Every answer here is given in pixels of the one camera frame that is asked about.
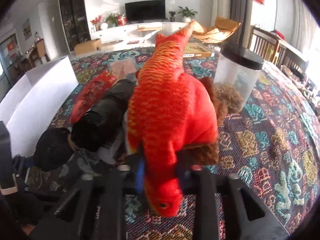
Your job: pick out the dark glass display cabinet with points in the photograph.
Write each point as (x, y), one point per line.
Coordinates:
(73, 14)

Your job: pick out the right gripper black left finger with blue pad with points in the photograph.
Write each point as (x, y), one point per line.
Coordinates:
(94, 208)

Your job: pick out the green potted plant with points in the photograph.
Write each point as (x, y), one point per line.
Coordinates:
(187, 14)

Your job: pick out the white low tv console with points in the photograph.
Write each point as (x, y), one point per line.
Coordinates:
(135, 32)

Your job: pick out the clear jar black lid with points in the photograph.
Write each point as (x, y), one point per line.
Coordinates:
(237, 71)

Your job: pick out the flat yellow board box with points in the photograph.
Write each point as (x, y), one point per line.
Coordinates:
(197, 50)

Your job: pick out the white cardboard storage box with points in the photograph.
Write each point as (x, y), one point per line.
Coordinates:
(30, 105)

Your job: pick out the brown knitted cloth bundle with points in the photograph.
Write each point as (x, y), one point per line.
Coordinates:
(215, 129)

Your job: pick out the black rolled garment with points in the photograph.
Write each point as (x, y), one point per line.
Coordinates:
(100, 124)

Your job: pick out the red flower arrangement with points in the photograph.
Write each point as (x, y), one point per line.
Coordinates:
(96, 22)

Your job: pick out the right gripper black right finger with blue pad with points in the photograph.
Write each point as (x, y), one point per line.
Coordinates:
(245, 214)

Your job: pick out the small dark potted plant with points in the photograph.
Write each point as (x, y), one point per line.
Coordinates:
(172, 15)

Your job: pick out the orange lounge chair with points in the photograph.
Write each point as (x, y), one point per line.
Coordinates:
(222, 29)

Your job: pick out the red mesh gift bag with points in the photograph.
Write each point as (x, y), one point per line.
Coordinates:
(93, 91)

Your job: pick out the black flat television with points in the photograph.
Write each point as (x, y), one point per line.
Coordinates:
(145, 10)

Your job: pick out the pink cloth item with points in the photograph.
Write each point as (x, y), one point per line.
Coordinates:
(124, 69)

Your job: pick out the red plush fish toy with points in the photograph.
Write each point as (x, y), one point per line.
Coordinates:
(167, 110)

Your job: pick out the black knit beanie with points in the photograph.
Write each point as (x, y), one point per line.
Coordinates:
(53, 149)

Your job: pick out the wooden dining chair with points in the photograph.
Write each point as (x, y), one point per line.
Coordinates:
(267, 45)

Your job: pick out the wooden side table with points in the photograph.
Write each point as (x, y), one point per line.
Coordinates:
(37, 52)

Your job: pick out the brown cardboard box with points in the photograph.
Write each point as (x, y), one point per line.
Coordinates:
(87, 47)

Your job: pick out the colourful patterned woven rug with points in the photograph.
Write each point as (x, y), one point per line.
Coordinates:
(272, 144)

